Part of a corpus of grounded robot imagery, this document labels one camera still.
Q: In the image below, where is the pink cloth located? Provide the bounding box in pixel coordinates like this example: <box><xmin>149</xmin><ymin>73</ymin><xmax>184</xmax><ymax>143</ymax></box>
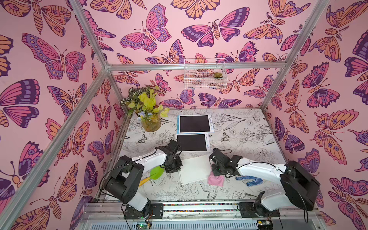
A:
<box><xmin>208</xmin><ymin>172</ymin><xmax>225</xmax><ymax>187</ymax></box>

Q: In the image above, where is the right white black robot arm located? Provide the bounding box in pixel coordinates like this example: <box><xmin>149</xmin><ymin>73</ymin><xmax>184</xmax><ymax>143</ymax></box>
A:
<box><xmin>209</xmin><ymin>148</ymin><xmax>320</xmax><ymax>216</ymax></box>

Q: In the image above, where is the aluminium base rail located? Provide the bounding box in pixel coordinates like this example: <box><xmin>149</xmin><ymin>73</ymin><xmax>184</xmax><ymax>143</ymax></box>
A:
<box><xmin>77</xmin><ymin>200</ymin><xmax>327</xmax><ymax>230</ymax></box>

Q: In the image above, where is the far blue-edged drawing tablet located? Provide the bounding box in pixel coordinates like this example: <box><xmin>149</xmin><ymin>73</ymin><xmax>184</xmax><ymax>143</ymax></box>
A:
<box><xmin>177</xmin><ymin>115</ymin><xmax>215</xmax><ymax>134</ymax></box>

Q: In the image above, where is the green trowel yellow handle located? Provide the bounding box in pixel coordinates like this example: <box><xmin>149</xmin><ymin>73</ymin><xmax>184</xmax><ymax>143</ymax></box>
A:
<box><xmin>139</xmin><ymin>166</ymin><xmax>165</xmax><ymax>186</ymax></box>

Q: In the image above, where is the potted plant glass vase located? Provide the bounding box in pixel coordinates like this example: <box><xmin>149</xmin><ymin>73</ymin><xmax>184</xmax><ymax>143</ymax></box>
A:
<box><xmin>120</xmin><ymin>86</ymin><xmax>170</xmax><ymax>132</ymax></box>

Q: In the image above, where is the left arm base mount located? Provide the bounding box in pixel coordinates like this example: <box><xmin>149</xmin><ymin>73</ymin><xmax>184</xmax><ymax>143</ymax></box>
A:
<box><xmin>124</xmin><ymin>201</ymin><xmax>164</xmax><ymax>219</ymax></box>

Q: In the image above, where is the small succulent in basket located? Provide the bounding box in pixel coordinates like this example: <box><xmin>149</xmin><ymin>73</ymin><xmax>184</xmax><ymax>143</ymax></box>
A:
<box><xmin>213</xmin><ymin>72</ymin><xmax>223</xmax><ymax>78</ymax></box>

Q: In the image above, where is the white wire wall basket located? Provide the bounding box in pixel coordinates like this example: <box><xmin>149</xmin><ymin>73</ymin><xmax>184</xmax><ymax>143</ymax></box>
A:
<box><xmin>183</xmin><ymin>58</ymin><xmax>228</xmax><ymax>91</ymax></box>

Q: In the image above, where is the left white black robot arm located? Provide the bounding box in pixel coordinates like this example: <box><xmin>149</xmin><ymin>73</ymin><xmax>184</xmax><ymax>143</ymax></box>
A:
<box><xmin>100</xmin><ymin>139</ymin><xmax>183</xmax><ymax>216</ymax></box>

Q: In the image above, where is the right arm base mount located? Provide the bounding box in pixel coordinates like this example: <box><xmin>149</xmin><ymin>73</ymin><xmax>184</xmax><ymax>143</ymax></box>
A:
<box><xmin>237</xmin><ymin>191</ymin><xmax>280</xmax><ymax>218</ymax></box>

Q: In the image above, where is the white drawing tablet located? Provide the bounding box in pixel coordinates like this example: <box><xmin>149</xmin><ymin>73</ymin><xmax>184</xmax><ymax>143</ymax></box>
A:
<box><xmin>179</xmin><ymin>155</ymin><xmax>211</xmax><ymax>185</ymax></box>
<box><xmin>176</xmin><ymin>134</ymin><xmax>210</xmax><ymax>152</ymax></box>

